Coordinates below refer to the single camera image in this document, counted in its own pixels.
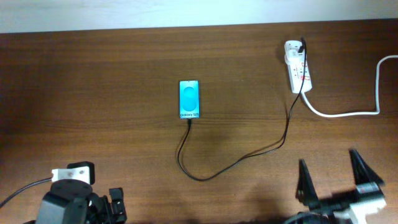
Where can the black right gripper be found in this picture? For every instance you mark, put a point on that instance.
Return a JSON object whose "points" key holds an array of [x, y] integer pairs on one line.
{"points": [[368, 190]]}

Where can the white charger plug adapter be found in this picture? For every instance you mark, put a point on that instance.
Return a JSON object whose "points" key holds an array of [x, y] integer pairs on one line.
{"points": [[294, 56]]}

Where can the white power strip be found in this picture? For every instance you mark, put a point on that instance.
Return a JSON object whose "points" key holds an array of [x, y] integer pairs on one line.
{"points": [[299, 76]]}

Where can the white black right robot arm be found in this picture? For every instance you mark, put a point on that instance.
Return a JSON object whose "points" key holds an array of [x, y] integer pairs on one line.
{"points": [[314, 218]]}

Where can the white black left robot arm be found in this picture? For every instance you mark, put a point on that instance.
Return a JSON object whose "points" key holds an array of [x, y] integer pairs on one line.
{"points": [[74, 202]]}

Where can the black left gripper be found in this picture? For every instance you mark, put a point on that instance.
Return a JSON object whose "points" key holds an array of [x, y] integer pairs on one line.
{"points": [[106, 216]]}

